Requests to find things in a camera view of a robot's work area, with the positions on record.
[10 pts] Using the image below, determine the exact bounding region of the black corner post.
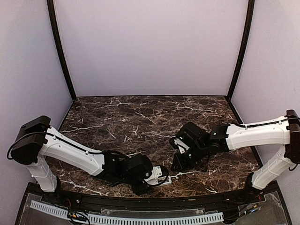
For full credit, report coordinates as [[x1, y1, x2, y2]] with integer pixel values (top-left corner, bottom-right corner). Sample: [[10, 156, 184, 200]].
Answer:
[[46, 0, 77, 101], [226, 0, 255, 102]]

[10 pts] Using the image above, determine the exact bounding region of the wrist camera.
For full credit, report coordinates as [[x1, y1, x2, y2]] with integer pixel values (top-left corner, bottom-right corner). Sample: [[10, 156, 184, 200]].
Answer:
[[144, 165, 170, 184], [169, 137, 190, 154]]

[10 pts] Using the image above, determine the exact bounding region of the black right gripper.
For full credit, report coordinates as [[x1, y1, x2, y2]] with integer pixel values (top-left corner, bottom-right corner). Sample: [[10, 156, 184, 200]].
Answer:
[[171, 142, 208, 172]]

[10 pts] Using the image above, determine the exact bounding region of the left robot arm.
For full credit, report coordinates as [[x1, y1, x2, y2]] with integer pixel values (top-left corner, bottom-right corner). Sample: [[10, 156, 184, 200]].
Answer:
[[7, 115, 172, 204]]

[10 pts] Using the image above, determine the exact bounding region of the black front rail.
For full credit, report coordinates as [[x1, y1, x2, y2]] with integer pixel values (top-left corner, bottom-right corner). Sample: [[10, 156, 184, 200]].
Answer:
[[20, 181, 287, 217]]

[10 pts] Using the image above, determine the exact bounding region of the white slotted cable duct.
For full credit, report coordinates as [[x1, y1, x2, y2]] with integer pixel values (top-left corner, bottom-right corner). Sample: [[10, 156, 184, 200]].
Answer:
[[30, 200, 224, 225]]

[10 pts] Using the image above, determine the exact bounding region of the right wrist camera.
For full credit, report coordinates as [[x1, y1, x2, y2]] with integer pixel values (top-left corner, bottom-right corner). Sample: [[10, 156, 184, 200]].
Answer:
[[169, 137, 190, 154]]

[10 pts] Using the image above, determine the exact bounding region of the black right corner post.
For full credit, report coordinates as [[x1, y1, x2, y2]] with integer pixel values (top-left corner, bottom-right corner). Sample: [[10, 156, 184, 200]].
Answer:
[[226, 0, 255, 102]]

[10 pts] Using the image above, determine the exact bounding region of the white remote control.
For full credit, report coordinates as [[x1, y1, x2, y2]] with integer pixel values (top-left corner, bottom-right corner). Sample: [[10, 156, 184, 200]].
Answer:
[[148, 177, 172, 187]]

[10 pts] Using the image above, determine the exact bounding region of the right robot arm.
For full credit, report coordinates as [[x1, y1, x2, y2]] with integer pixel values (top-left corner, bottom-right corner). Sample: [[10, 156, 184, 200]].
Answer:
[[170, 110, 300, 203]]

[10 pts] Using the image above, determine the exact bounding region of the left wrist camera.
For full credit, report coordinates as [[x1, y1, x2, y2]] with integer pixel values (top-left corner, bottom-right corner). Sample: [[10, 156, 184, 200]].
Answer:
[[144, 165, 170, 184]]

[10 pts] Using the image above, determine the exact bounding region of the black left corner post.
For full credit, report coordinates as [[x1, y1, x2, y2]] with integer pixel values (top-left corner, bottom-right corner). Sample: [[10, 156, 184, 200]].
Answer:
[[46, 0, 77, 101]]

